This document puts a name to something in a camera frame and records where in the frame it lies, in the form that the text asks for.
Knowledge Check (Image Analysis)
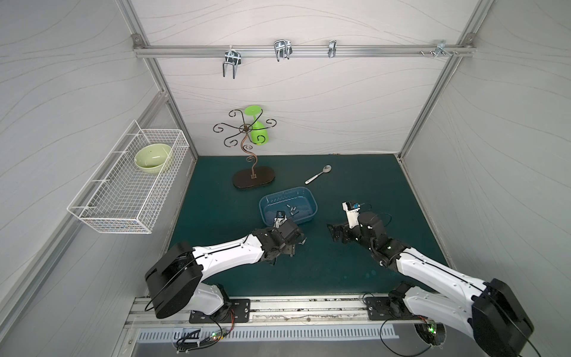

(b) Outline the metal spoon white handle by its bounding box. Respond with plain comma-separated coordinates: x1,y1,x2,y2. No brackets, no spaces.
305,165,332,185

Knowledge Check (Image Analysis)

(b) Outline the black cable right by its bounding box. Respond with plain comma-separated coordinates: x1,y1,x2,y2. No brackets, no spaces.
362,292,447,357

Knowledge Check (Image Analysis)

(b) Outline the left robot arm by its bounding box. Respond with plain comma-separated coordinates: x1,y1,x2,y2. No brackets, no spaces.
144,219,306,319

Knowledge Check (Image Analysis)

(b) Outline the small metal hook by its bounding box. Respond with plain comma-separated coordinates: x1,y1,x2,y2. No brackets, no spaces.
328,40,337,59

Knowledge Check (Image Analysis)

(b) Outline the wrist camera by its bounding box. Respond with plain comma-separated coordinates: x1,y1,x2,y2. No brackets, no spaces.
342,202,361,229
273,211,287,228

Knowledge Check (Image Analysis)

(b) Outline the brown metal cup stand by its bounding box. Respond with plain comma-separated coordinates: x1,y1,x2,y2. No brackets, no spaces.
213,108,277,190

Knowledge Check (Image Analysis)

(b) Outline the green plastic goblet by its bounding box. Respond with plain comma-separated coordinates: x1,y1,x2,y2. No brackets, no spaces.
245,105,269,145

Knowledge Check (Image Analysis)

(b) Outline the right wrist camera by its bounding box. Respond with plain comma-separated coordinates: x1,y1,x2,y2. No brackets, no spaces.
342,202,361,229

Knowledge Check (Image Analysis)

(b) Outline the metal double hook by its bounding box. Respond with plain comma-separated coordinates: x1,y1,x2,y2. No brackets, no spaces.
222,49,242,79

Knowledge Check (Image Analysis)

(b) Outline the aluminium top rail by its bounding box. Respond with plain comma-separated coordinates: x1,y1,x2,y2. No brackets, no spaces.
134,44,477,60

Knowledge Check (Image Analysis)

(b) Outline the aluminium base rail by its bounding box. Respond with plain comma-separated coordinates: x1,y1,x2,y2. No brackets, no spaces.
124,292,474,330

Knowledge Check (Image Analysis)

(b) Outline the black cable bundle left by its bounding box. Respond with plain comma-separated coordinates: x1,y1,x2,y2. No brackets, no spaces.
175,307,236,353

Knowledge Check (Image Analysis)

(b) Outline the metal pronged hook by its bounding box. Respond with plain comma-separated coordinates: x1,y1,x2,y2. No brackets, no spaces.
419,40,459,58

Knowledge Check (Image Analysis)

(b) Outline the metal loop hook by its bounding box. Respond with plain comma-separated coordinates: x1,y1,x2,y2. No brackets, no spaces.
274,40,293,62

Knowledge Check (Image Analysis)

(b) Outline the light green bowl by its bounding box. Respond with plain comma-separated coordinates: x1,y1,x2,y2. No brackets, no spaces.
134,144,174,175

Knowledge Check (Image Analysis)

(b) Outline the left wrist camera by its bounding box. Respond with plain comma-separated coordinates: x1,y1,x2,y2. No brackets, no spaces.
273,211,287,228

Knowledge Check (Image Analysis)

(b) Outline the blue plastic storage box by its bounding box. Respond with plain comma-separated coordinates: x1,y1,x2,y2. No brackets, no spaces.
259,187,318,226

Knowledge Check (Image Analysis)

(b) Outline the white wire basket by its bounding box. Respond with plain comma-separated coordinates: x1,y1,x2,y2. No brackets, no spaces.
67,121,190,234

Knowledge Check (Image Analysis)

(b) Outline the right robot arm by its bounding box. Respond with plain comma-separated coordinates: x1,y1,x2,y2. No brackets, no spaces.
327,207,535,356

